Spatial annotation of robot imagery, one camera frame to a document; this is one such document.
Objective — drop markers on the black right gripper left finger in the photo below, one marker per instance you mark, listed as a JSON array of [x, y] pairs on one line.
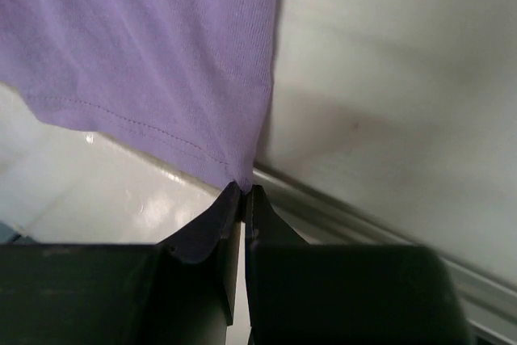
[[180, 290]]

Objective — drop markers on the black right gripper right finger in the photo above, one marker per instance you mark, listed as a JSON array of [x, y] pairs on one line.
[[302, 293]]

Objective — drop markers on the purple t shirt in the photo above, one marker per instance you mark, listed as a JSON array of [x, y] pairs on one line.
[[187, 81]]

